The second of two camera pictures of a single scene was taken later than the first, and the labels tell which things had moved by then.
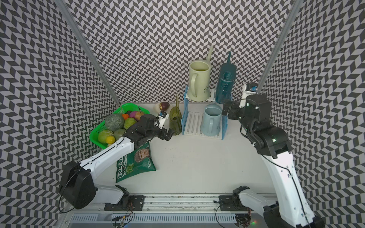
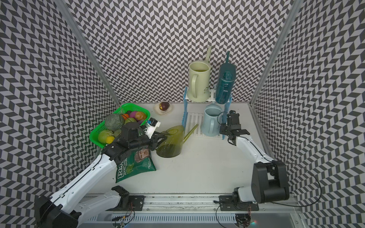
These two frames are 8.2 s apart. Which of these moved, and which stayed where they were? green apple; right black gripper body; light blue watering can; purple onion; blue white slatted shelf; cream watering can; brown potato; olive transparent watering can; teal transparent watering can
Moved: blue white slatted shelf; right black gripper body; olive transparent watering can
Stayed: teal transparent watering can; light blue watering can; green apple; cream watering can; purple onion; brown potato
